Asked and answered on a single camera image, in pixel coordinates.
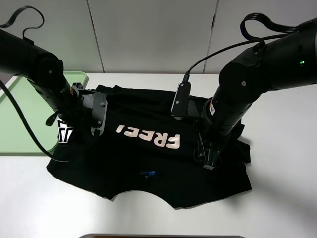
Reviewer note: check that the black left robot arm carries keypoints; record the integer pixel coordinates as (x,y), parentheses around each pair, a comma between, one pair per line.
(45,72)

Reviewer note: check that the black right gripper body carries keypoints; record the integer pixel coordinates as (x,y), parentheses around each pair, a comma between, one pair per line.
(211,138)

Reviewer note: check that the black short sleeve t-shirt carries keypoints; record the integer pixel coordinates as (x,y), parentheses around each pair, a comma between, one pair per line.
(144,148)

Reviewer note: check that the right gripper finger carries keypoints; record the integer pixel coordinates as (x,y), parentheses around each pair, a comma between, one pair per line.
(212,158)
(199,152)

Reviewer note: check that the green plastic tray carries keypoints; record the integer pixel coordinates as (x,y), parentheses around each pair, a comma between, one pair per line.
(14,138)

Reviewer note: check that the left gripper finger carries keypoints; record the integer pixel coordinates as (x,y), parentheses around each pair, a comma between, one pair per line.
(64,131)

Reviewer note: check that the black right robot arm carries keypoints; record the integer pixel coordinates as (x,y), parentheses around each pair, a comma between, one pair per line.
(286,60)

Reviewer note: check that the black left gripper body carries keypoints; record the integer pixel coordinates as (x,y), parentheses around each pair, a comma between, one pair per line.
(71,104)

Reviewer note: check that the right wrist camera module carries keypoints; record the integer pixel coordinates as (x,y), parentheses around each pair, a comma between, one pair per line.
(183,107)

